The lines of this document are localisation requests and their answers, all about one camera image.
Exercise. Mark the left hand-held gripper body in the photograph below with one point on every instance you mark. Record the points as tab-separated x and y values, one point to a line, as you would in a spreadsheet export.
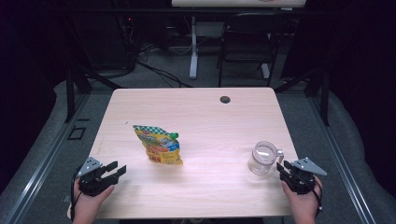
91	182

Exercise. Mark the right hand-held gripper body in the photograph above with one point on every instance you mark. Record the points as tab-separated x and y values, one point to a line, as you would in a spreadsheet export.
302	182

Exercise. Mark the clear jar with beige lid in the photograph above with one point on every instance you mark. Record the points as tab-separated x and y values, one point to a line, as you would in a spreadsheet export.
263	158

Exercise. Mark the yellow pouch with green spout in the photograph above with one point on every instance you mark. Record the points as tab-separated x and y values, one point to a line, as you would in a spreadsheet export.
158	146

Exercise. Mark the person's right hand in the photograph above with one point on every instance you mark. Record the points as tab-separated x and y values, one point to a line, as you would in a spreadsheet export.
305	203

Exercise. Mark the person's left hand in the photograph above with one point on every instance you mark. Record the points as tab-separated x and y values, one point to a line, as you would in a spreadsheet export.
87	203

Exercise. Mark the short white table foot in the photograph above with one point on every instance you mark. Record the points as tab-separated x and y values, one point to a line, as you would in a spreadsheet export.
265	71

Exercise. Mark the black chair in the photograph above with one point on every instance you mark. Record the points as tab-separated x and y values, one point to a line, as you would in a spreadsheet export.
249	46

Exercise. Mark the tall white table leg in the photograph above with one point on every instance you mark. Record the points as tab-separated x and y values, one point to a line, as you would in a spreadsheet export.
194	46

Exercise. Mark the aluminium floor rail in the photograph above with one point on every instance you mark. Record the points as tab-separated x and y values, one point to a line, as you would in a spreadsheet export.
40	168
342	168

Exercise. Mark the black rectangular floor bracket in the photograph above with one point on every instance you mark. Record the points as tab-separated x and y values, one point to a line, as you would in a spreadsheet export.
77	133

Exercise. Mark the black metal frame stand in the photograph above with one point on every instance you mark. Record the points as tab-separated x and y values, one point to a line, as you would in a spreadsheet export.
325	99
70	93

